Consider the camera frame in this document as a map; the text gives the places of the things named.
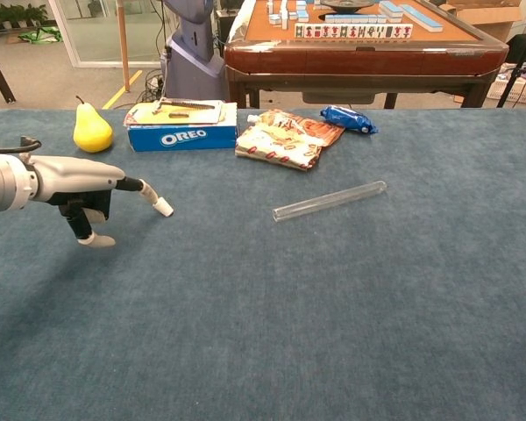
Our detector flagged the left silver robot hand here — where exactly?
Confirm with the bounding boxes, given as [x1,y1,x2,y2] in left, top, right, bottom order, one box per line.
[25,155,160,249]

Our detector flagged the clear glass test tube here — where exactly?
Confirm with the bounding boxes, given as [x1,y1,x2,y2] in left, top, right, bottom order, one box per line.
[272,180,387,224]

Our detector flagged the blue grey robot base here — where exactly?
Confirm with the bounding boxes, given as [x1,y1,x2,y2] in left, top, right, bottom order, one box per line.
[160,0,229,102]

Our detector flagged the yellow pear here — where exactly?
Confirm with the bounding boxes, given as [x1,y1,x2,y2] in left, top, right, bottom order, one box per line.
[73,95,115,153]

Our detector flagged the blue Oreo box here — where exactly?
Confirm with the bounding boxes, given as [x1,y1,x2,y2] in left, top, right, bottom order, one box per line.
[126,103,239,153]

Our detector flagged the razor blister pack yellow card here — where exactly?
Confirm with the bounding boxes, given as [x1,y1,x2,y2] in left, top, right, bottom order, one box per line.
[124,99,227,128]

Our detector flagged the wooden pole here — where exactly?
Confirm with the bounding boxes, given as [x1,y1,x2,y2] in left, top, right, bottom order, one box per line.
[116,0,132,93]

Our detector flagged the green bag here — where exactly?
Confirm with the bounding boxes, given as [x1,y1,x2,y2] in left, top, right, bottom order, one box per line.
[17,25,64,45]

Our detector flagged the green potted plants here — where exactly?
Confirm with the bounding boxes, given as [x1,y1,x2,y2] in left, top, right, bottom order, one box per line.
[0,4,49,32]

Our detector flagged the white red snack bag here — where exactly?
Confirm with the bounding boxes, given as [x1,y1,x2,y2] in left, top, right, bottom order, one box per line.
[235,125,330,172]

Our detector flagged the blue felt table cover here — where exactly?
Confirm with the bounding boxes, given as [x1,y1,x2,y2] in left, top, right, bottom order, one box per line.
[0,107,526,421]

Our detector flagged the blue snack packet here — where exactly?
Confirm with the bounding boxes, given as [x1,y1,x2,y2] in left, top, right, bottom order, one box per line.
[319,104,379,135]

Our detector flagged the brown mahjong table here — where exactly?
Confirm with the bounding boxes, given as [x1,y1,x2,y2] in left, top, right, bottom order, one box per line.
[223,0,509,110]

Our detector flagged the face-up mahjong tile row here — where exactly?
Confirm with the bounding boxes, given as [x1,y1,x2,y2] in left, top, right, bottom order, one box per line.
[294,24,414,39]

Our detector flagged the blue backed mahjong tile row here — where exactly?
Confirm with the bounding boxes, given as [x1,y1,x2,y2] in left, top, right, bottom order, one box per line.
[323,13,389,25]
[402,3,444,33]

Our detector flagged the cardboard box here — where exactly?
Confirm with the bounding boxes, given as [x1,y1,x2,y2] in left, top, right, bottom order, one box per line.
[437,0,526,43]

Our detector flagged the white plastic basket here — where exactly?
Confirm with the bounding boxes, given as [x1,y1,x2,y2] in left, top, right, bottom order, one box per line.
[486,74,526,106]

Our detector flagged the black tripod stand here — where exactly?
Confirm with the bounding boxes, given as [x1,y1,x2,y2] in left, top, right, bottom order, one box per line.
[496,0,526,109]

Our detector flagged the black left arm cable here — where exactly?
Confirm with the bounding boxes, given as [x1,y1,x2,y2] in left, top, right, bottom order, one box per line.
[0,136,43,155]

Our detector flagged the tangled black cable bundle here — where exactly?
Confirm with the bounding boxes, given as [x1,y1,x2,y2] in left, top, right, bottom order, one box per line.
[143,68,170,101]

